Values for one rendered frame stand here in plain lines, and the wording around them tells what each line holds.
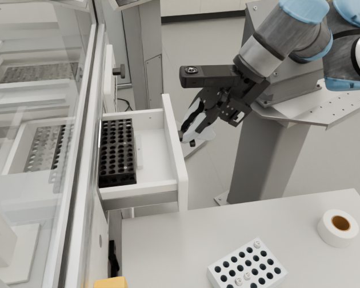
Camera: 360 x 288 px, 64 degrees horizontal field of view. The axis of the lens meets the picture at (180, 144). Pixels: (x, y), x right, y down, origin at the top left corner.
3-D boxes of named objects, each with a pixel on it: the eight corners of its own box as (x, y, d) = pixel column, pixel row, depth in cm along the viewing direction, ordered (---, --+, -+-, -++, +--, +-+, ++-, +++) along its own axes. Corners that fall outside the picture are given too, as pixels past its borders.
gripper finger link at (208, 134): (203, 157, 64) (228, 126, 61) (181, 148, 61) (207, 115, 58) (199, 148, 67) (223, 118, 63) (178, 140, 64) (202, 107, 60)
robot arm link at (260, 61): (261, 46, 49) (246, 27, 55) (242, 67, 51) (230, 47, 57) (288, 67, 53) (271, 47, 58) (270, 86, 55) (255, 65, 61)
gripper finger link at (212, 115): (202, 138, 59) (228, 104, 56) (196, 135, 58) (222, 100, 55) (196, 125, 63) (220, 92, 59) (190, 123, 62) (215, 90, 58)
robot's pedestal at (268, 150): (252, 177, 174) (284, 60, 122) (291, 213, 155) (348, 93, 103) (213, 199, 162) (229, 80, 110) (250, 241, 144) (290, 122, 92)
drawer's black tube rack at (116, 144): (134, 137, 75) (131, 118, 70) (138, 191, 62) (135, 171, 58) (46, 146, 72) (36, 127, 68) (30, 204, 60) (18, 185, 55)
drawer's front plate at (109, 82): (116, 74, 102) (112, 43, 95) (116, 124, 81) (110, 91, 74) (112, 74, 102) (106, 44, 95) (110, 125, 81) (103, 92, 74)
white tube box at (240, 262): (255, 246, 61) (258, 236, 59) (283, 281, 56) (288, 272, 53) (206, 275, 57) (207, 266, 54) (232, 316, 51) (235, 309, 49)
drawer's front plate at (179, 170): (169, 125, 81) (168, 92, 74) (187, 212, 60) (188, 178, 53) (163, 126, 81) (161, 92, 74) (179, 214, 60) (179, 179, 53)
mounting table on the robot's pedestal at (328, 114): (280, 71, 138) (287, 48, 130) (368, 120, 111) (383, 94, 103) (205, 100, 120) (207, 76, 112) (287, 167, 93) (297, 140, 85)
